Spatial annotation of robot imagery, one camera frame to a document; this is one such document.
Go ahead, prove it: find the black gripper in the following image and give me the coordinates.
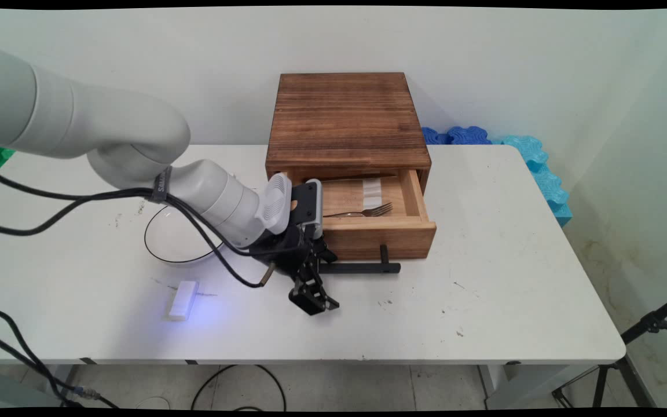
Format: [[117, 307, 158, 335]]
[[249, 224, 340, 317]]

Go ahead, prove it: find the wooden drawer with black handle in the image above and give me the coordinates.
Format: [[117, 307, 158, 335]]
[[283, 167, 438, 275]]

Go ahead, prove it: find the silver metal fork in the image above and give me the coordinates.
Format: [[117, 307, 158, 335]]
[[322, 202, 394, 220]]

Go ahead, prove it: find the white ridged cutlery rest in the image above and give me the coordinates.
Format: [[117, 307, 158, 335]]
[[362, 178, 383, 210]]

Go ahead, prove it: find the white rectangular cutlery rest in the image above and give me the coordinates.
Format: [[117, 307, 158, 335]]
[[166, 280, 200, 321]]

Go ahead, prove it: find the white plate with black rim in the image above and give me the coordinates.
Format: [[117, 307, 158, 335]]
[[144, 206, 225, 265]]

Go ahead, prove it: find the brown wooden drawer cabinet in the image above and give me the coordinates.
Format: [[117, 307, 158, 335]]
[[265, 72, 433, 189]]

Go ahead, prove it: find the dark blue foam mat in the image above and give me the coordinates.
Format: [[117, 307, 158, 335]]
[[422, 126, 492, 146]]

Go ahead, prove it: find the grey table leg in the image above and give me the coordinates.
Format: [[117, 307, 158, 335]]
[[477, 363, 602, 410], [50, 364, 80, 407]]

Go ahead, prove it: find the cyan foam mat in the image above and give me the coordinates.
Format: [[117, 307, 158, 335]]
[[490, 135, 573, 228]]

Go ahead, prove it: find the black tripod stand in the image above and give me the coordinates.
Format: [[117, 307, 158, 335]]
[[552, 289, 667, 409]]

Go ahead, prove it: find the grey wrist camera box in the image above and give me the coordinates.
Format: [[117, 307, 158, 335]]
[[289, 178, 324, 240]]

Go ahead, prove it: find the black looped floor cable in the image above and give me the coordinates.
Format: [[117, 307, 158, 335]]
[[191, 364, 287, 412]]

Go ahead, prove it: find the grey velcro cable strap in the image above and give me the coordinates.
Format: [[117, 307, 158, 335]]
[[150, 166, 174, 203]]

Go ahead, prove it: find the thin black camera cable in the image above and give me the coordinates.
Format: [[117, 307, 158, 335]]
[[0, 164, 311, 257]]

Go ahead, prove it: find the black floor cable with connector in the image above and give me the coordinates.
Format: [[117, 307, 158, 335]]
[[0, 305, 121, 409]]

